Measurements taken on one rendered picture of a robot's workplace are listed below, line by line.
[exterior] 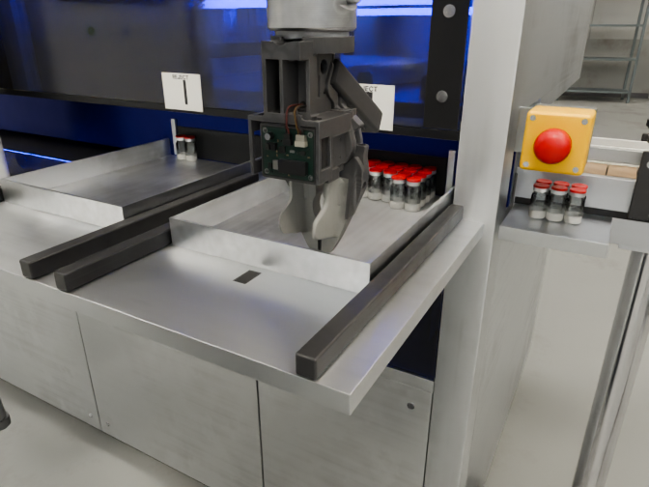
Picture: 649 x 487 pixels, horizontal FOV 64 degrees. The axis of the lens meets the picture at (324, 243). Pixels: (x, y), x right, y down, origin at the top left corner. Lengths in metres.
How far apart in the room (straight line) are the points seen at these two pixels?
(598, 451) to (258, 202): 0.71
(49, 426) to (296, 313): 1.45
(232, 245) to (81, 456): 1.22
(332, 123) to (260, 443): 0.86
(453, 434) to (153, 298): 0.57
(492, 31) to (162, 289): 0.47
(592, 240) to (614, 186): 0.11
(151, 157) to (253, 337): 0.67
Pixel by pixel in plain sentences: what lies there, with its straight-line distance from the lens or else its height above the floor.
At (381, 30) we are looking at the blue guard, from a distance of 0.73.
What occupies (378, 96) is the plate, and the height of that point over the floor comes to 1.04.
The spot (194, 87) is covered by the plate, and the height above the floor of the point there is 1.03.
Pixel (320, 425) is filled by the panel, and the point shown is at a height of 0.42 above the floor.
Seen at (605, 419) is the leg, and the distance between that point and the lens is 1.02.
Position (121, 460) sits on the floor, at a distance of 1.67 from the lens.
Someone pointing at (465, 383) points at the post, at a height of 0.62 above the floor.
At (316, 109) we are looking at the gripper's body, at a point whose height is 1.06.
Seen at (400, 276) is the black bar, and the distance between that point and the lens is 0.52.
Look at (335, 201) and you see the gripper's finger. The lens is 0.49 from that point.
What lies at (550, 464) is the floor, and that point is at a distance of 1.68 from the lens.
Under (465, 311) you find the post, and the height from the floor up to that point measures 0.74.
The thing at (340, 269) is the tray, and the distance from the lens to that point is 0.51.
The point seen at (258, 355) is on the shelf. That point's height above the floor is 0.88.
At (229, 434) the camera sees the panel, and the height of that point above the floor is 0.29.
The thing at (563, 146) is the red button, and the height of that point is 1.00.
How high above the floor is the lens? 1.13
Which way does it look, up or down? 23 degrees down
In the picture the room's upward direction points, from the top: straight up
